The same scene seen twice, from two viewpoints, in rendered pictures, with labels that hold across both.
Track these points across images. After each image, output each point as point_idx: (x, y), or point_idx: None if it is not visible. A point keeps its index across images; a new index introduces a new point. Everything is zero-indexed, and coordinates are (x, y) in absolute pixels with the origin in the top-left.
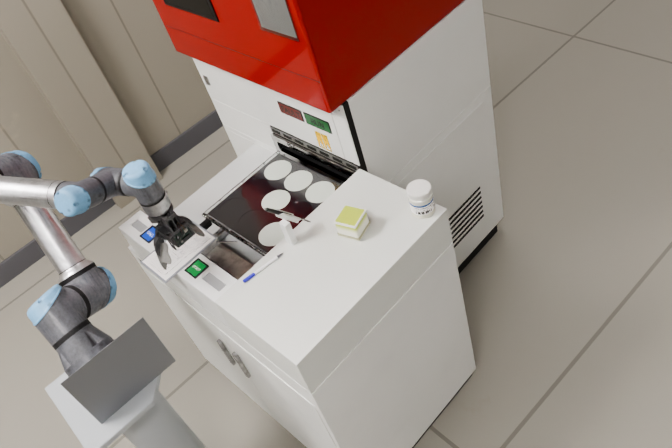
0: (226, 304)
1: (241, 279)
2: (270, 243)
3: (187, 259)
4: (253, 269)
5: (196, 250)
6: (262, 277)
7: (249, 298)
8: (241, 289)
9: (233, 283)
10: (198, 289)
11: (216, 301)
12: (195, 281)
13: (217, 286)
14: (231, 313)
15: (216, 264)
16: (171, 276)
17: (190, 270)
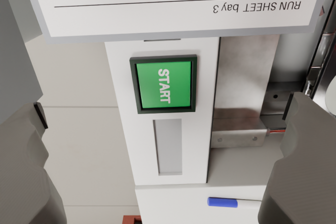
0: (149, 206)
1: (210, 191)
2: (334, 101)
3: (167, 20)
4: (245, 191)
5: (221, 12)
6: (236, 210)
7: (186, 220)
8: (192, 203)
9: (193, 181)
10: (126, 140)
11: (138, 192)
12: (134, 116)
13: (166, 160)
14: (143, 220)
15: (212, 115)
16: (78, 38)
17: (145, 77)
